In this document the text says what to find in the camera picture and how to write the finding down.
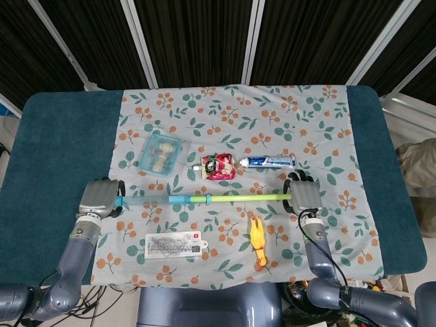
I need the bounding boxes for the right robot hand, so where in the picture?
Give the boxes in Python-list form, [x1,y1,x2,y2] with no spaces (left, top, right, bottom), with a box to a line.
[282,171,323,215]

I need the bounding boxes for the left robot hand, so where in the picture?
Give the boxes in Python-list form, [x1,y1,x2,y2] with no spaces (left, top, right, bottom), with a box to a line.
[78,176,127,219]

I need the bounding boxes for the green and blue stick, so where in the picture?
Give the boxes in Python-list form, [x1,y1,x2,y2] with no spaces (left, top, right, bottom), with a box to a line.
[115,193,293,208]

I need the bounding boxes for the teal table cover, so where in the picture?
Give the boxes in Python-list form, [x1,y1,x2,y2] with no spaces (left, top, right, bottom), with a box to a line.
[0,85,428,286]

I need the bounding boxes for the blue white toothpaste tube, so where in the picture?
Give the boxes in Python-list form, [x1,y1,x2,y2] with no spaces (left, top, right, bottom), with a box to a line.
[239,153,298,171]

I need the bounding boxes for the yellow rubber chicken toy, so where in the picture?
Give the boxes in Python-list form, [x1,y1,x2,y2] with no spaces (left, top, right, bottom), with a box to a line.
[249,215,269,267]

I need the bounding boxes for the clear blue plastic box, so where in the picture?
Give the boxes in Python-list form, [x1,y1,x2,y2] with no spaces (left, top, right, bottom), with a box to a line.
[138,132,185,177]

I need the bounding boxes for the floral patterned cloth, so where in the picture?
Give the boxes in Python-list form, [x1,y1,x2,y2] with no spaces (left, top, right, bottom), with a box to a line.
[91,84,385,287]

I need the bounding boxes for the white packaged ruler set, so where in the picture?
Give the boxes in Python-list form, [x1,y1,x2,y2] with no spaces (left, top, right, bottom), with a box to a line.
[144,231,209,261]

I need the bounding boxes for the red crumpled drink pouch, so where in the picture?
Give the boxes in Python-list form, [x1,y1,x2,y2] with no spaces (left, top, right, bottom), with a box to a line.
[192,153,238,181]

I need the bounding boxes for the beige crumpled bag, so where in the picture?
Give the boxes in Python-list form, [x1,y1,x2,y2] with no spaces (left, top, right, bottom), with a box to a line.
[394,138,436,198]

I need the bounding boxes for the blue grey robot torso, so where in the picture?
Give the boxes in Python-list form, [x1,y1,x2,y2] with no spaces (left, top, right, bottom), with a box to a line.
[136,282,283,327]

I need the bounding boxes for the black folding screen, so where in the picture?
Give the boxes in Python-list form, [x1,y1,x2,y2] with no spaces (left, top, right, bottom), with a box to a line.
[0,0,436,110]

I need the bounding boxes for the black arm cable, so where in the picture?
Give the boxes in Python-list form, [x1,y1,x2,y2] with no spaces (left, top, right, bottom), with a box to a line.
[298,208,352,287]

